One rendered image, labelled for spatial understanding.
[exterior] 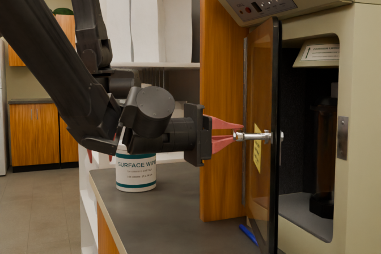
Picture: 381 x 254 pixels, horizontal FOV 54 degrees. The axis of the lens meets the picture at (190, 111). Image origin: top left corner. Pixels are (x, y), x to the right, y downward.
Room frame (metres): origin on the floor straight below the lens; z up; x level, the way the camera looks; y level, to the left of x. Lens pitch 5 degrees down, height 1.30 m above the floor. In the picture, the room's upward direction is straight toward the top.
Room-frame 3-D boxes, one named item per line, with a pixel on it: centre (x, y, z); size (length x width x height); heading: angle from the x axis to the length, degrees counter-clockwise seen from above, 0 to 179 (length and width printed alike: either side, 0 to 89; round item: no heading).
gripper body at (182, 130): (0.63, 0.02, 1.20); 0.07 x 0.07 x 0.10; 21
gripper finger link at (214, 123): (0.65, -0.05, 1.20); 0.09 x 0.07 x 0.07; 111
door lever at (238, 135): (0.65, -0.10, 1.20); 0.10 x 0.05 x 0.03; 179
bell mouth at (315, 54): (0.75, -0.29, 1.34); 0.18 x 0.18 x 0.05
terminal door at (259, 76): (0.72, -0.13, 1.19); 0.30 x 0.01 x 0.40; 179
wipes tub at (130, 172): (1.20, 0.18, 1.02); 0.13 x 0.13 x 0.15
